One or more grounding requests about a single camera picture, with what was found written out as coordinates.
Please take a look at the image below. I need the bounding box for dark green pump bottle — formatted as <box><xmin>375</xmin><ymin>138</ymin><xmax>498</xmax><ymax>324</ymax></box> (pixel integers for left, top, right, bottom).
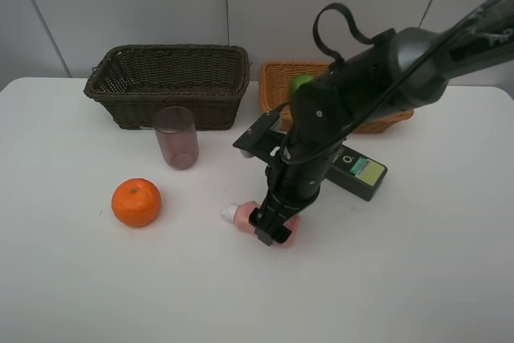
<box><xmin>325</xmin><ymin>146</ymin><xmax>388</xmax><ymax>202</ymax></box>

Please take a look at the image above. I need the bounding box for pink bottle white cap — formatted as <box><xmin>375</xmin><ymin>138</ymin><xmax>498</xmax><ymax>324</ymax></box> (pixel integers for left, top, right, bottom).
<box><xmin>221</xmin><ymin>202</ymin><xmax>300</xmax><ymax>247</ymax></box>

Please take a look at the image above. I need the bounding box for green lime fruit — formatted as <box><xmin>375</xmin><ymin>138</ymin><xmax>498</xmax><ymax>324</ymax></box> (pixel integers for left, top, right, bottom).
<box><xmin>289</xmin><ymin>74</ymin><xmax>314</xmax><ymax>96</ymax></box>

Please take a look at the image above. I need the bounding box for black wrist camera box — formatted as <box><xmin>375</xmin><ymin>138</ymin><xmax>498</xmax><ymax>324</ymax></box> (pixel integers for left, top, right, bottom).
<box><xmin>233</xmin><ymin>103</ymin><xmax>288</xmax><ymax>165</ymax></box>

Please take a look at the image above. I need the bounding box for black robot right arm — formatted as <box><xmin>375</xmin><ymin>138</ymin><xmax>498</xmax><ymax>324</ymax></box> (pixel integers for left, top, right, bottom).
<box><xmin>250</xmin><ymin>0</ymin><xmax>513</xmax><ymax>245</ymax></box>

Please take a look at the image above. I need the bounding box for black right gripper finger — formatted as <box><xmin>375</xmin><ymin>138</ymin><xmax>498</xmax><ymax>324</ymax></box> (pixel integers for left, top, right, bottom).
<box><xmin>249</xmin><ymin>198</ymin><xmax>281</xmax><ymax>246</ymax></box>
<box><xmin>271</xmin><ymin>204</ymin><xmax>309</xmax><ymax>243</ymax></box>

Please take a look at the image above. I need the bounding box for orange tangerine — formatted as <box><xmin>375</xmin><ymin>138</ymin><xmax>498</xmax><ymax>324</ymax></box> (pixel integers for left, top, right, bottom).
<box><xmin>111</xmin><ymin>178</ymin><xmax>161</xmax><ymax>227</ymax></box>

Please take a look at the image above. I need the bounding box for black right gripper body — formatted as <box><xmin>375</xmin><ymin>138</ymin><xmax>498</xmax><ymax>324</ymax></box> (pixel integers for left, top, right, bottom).
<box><xmin>264</xmin><ymin>133</ymin><xmax>343</xmax><ymax>206</ymax></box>

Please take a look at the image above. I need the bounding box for dark brown wicker basket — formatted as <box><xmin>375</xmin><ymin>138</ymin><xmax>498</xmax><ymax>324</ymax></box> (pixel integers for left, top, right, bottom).
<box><xmin>84</xmin><ymin>44</ymin><xmax>250</xmax><ymax>131</ymax></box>

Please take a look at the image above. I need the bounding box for purple translucent plastic cup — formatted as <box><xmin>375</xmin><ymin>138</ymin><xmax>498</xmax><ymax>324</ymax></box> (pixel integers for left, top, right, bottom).
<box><xmin>153</xmin><ymin>106</ymin><xmax>199</xmax><ymax>170</ymax></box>

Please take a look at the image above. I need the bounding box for orange wicker basket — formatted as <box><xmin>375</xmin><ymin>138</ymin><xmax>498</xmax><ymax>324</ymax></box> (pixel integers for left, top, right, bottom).
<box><xmin>259</xmin><ymin>60</ymin><xmax>414</xmax><ymax>134</ymax></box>

